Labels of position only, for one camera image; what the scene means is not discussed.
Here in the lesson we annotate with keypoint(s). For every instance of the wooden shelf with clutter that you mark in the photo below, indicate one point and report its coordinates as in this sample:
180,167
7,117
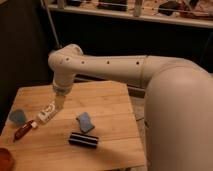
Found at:
194,13

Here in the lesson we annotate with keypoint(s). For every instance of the blue sponge centre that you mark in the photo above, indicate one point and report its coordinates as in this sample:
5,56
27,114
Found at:
85,123

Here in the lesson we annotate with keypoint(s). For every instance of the white bottle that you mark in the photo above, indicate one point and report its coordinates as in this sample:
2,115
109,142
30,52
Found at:
48,112

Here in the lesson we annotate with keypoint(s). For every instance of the black striped box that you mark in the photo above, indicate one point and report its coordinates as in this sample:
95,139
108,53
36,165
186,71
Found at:
83,140

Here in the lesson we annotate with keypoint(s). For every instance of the metal pole stand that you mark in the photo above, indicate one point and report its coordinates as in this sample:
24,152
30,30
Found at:
57,42

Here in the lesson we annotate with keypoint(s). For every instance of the red brown bowl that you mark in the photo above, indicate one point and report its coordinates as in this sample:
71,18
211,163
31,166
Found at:
6,160

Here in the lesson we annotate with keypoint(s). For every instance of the red brown marker pen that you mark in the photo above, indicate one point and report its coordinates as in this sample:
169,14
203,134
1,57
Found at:
23,130

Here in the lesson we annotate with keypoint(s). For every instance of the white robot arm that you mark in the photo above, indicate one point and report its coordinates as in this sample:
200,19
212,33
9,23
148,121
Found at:
178,108

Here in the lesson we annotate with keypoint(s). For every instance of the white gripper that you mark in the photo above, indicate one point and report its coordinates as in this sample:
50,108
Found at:
61,92

